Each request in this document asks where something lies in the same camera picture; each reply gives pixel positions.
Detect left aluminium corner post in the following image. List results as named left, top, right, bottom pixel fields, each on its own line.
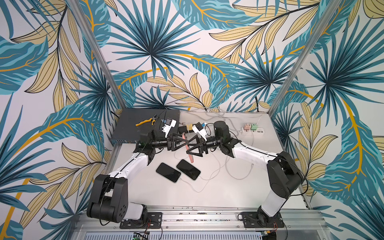
left=67, top=0, right=126, bottom=109

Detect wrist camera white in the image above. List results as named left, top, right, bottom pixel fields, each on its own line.
left=192, top=122, right=208, bottom=141
left=161, top=118, right=178, bottom=138

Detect dark grey network switch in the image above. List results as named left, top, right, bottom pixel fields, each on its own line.
left=111, top=109, right=181, bottom=144

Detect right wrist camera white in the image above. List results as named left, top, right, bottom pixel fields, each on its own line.
left=192, top=122, right=208, bottom=141

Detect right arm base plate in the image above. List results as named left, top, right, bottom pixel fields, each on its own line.
left=239, top=212, right=285, bottom=229

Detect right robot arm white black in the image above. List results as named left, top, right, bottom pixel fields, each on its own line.
left=186, top=121, right=306, bottom=220

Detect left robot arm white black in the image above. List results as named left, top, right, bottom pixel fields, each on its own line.
left=87, top=132, right=189, bottom=225

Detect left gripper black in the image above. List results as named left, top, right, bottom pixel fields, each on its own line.
left=150, top=131, right=188, bottom=151

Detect aluminium front rail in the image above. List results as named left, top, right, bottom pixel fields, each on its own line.
left=70, top=206, right=333, bottom=240

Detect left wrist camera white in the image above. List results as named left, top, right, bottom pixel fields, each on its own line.
left=161, top=118, right=178, bottom=138

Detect white power strip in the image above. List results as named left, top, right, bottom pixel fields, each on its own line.
left=241, top=128, right=265, bottom=136

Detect black phone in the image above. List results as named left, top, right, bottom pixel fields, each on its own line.
left=156, top=163, right=181, bottom=183
left=177, top=159, right=201, bottom=181

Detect pink charger plug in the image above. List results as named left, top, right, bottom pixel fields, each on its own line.
left=244, top=123, right=251, bottom=131

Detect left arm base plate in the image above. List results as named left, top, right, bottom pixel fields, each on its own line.
left=120, top=212, right=163, bottom=230

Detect green charger plug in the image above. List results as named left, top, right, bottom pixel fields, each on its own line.
left=251, top=124, right=259, bottom=131

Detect aluminium corner post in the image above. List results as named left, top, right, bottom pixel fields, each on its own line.
left=268, top=1, right=342, bottom=117
left=67, top=0, right=126, bottom=109

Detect grey power strip cord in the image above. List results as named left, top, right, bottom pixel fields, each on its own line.
left=179, top=110, right=245, bottom=139

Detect black power socket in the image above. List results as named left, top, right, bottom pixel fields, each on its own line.
left=178, top=125, right=194, bottom=134

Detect right aluminium corner post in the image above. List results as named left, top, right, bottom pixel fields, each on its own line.
left=268, top=1, right=342, bottom=117

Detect yellow black pliers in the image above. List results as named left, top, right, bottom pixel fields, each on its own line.
left=135, top=115, right=159, bottom=127

